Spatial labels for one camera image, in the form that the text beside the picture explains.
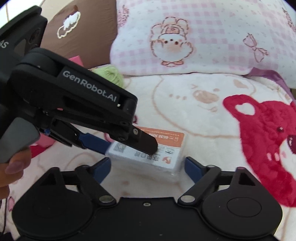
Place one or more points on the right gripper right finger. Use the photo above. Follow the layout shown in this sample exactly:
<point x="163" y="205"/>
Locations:
<point x="204" y="178"/>

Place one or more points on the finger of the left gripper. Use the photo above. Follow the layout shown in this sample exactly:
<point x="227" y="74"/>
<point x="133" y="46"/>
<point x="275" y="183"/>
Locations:
<point x="142" y="141"/>
<point x="94" y="143"/>

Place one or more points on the pink checkered pillow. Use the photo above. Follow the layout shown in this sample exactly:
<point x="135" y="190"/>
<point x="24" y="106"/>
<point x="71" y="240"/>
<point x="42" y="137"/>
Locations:
<point x="178" y="37"/>

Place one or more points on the person's left hand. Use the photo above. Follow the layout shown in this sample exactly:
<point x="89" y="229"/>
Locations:
<point x="13" y="170"/>

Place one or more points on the pink storage box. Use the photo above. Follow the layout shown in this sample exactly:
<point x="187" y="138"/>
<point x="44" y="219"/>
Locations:
<point x="77" y="60"/>

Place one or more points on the green yarn ball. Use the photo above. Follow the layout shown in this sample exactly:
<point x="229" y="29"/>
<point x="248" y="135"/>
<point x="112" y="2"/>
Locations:
<point x="110" y="73"/>

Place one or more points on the brown cloud pillow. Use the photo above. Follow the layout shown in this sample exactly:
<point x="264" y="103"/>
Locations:
<point x="83" y="28"/>

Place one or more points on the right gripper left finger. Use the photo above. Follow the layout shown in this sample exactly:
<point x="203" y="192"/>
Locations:
<point x="90" y="179"/>

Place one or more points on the clear box orange label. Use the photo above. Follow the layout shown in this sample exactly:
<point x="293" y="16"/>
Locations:
<point x="165" y="165"/>

